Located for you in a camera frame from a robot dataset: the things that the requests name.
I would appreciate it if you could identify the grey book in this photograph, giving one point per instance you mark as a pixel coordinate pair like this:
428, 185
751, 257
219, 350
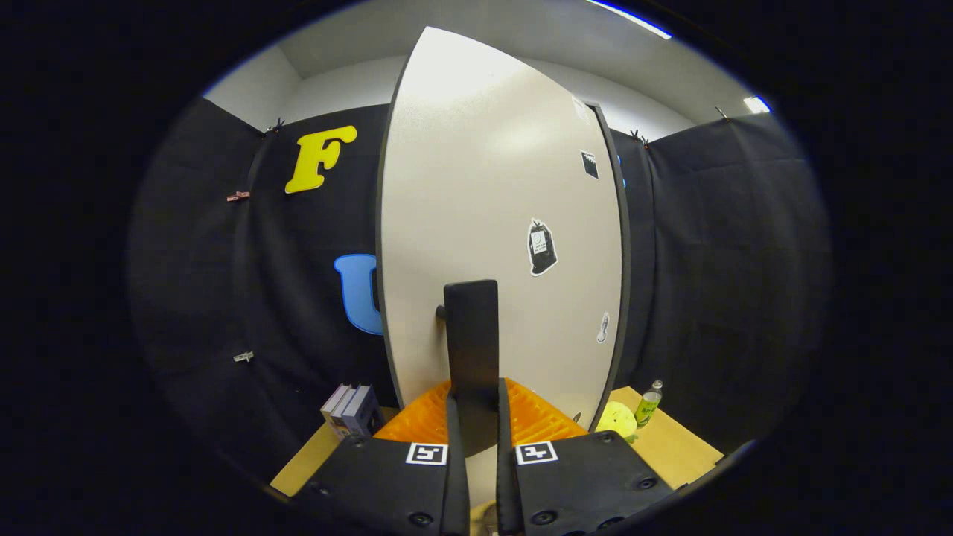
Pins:
331, 408

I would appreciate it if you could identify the small ceiling light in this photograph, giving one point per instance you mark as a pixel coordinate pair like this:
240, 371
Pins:
756, 104

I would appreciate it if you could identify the black clip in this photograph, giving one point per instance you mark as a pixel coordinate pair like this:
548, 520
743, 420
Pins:
637, 138
275, 126
721, 113

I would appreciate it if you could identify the yellow pineapple plush toy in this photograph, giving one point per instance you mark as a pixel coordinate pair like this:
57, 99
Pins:
616, 420

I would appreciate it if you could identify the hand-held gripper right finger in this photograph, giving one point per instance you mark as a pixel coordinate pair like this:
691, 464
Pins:
506, 484

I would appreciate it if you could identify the red clip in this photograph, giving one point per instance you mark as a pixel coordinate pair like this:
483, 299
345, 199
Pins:
238, 196

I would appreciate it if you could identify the green label bottle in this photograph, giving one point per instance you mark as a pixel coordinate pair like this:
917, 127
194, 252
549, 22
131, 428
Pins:
648, 406

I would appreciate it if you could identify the beige shoe cabinet door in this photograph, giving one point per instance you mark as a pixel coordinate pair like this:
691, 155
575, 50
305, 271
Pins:
461, 186

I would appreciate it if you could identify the black backdrop cloth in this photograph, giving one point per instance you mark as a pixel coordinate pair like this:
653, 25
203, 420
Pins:
715, 260

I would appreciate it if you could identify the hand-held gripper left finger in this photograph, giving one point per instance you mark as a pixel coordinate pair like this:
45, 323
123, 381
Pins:
456, 491

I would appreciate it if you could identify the silver clip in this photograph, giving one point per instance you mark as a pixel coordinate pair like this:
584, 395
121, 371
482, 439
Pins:
243, 357

